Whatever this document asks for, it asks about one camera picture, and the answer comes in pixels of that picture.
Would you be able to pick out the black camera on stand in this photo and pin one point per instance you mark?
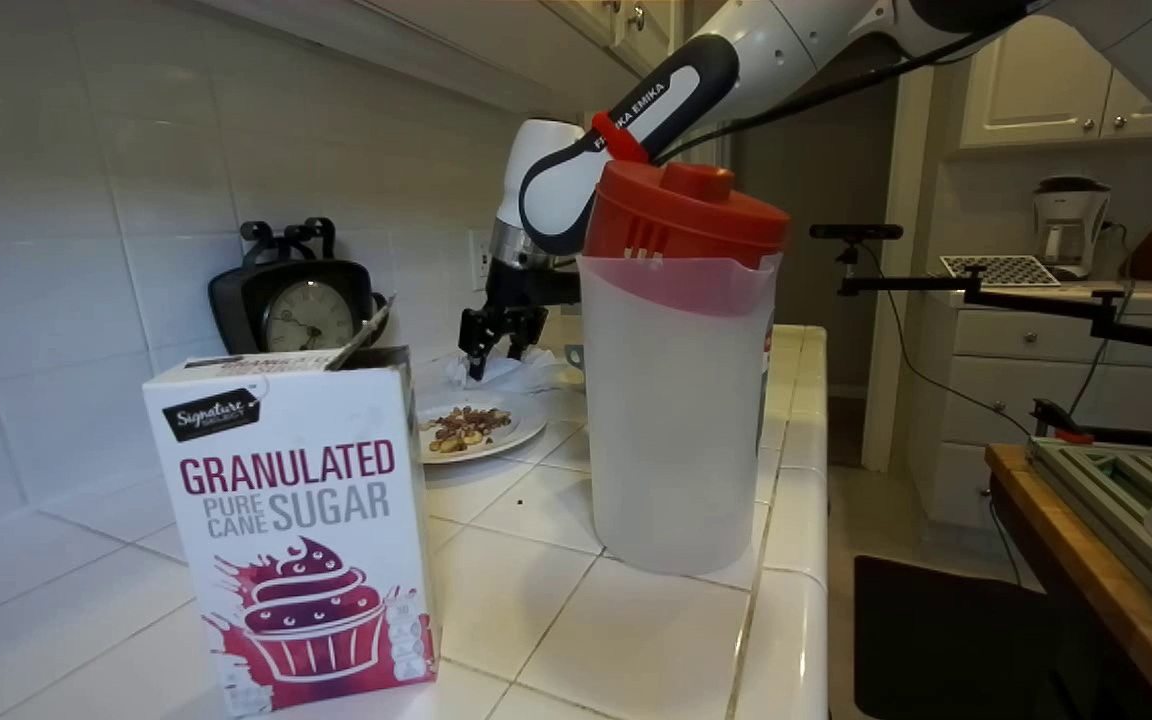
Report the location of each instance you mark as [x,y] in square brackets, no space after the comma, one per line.
[1107,312]

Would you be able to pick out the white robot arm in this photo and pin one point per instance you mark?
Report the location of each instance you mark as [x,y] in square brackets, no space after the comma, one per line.
[738,68]

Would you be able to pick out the white coffee maker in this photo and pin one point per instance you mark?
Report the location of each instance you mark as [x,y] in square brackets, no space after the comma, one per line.
[1070,212]

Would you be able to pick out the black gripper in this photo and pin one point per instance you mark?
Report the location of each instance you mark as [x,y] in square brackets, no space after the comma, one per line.
[528,285]

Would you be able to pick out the black alarm clock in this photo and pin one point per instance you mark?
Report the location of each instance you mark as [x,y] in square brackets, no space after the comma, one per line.
[293,295]

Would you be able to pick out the granulated sugar box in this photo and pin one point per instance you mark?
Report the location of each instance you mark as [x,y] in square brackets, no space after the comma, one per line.
[297,503]

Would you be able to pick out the white upper cabinets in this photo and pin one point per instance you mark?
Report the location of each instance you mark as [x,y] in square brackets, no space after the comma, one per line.
[1044,85]

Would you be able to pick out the white plate with food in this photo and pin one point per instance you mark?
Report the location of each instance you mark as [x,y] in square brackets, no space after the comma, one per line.
[474,425]

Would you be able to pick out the wooden table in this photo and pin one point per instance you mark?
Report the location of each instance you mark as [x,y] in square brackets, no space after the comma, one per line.
[1074,557]

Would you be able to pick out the white pitcher with red lid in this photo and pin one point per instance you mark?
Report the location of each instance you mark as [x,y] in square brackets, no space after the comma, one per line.
[677,288]

